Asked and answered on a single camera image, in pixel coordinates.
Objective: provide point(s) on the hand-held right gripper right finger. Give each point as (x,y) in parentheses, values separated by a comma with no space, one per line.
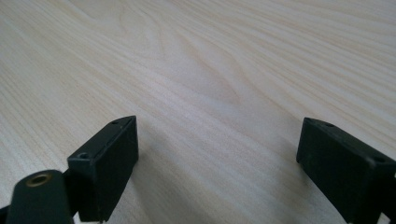
(342,174)

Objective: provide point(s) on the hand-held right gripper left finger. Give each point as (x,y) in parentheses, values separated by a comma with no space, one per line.
(106,168)

